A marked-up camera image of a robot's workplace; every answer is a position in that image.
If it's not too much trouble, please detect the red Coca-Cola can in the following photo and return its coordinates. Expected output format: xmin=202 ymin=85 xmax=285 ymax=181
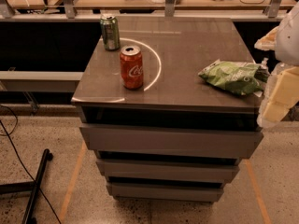
xmin=120 ymin=45 xmax=144 ymax=90

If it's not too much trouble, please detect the grey drawer cabinet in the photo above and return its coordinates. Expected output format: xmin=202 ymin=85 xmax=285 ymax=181
xmin=72 ymin=16 xmax=263 ymax=203

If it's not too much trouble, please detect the black stand leg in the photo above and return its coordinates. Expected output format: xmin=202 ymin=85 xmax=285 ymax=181
xmin=0 ymin=149 xmax=53 ymax=224

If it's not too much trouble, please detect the green jalapeno chip bag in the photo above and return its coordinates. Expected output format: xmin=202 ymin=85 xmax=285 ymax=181
xmin=198 ymin=60 xmax=270 ymax=96

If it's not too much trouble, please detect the black floor cable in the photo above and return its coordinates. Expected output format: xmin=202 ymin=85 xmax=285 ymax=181
xmin=0 ymin=105 xmax=63 ymax=224

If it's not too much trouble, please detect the green soda can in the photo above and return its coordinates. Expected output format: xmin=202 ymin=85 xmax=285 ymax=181
xmin=100 ymin=14 xmax=121 ymax=51

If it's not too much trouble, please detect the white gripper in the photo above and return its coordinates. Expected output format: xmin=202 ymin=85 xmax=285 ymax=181
xmin=254 ymin=2 xmax=299 ymax=128

